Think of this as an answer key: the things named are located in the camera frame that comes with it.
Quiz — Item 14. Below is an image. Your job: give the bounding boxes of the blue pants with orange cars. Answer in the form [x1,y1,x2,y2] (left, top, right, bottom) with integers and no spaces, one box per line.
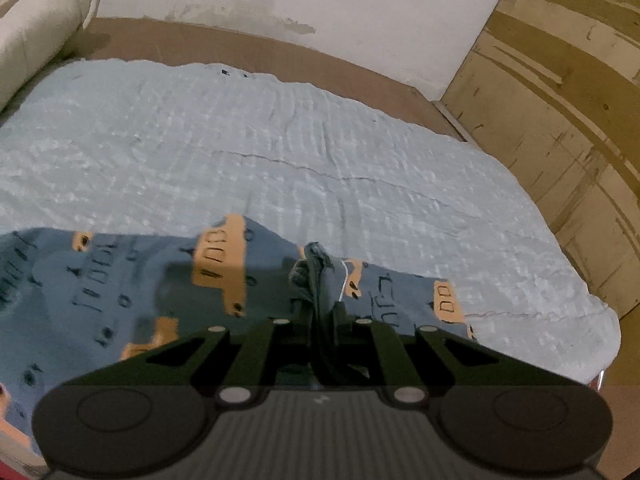
[1,214,473,450]

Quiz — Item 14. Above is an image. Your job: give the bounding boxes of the light blue bed blanket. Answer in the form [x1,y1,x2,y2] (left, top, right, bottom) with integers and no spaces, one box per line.
[1,60,622,382]

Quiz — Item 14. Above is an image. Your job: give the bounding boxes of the brown mattress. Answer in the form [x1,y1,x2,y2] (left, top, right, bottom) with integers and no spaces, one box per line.
[66,18,463,140]

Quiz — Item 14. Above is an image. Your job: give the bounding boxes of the wooden wardrobe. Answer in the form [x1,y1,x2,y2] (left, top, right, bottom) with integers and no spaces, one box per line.
[444,0,639,479]

